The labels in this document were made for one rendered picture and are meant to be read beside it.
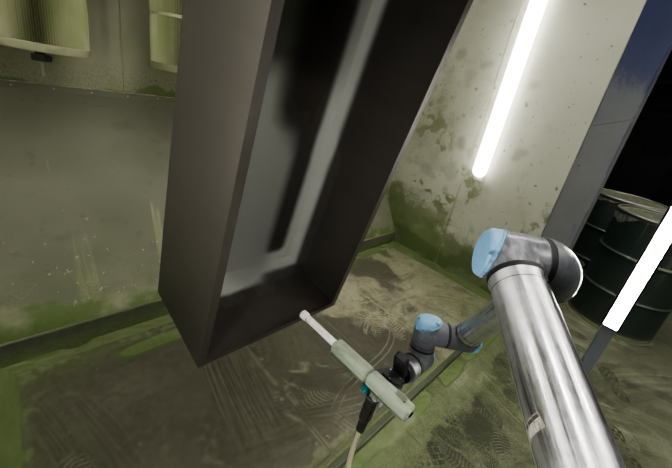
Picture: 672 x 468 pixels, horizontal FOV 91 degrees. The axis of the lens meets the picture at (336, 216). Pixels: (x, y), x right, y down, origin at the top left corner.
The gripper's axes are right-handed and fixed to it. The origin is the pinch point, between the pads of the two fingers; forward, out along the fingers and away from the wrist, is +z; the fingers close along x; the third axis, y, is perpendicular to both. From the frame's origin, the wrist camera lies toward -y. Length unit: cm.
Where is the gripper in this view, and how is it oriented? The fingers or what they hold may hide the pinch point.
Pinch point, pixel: (372, 392)
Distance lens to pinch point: 114.1
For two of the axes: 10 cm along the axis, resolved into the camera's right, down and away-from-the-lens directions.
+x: -6.9, -4.3, 5.8
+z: -6.6, 0.4, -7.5
